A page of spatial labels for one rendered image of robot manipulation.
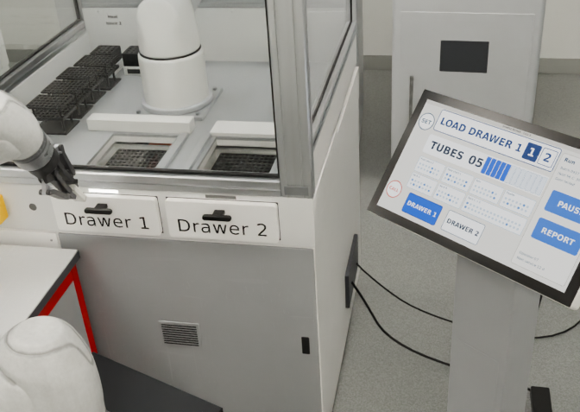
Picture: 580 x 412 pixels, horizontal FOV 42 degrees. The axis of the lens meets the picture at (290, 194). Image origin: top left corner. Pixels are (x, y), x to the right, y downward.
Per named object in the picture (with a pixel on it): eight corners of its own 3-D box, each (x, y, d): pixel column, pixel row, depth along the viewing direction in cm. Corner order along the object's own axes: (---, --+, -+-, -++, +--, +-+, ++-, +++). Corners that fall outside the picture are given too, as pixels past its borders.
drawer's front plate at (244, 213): (279, 244, 193) (275, 206, 187) (169, 237, 199) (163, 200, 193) (280, 239, 194) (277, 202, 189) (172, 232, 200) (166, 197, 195)
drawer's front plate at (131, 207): (160, 236, 199) (154, 199, 194) (58, 230, 205) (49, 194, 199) (162, 232, 201) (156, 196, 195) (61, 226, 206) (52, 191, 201)
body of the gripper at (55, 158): (47, 172, 162) (65, 190, 170) (56, 136, 165) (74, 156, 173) (15, 170, 163) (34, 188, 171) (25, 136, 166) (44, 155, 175)
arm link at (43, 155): (48, 123, 160) (60, 136, 165) (9, 121, 161) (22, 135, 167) (37, 161, 156) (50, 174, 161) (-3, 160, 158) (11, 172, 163)
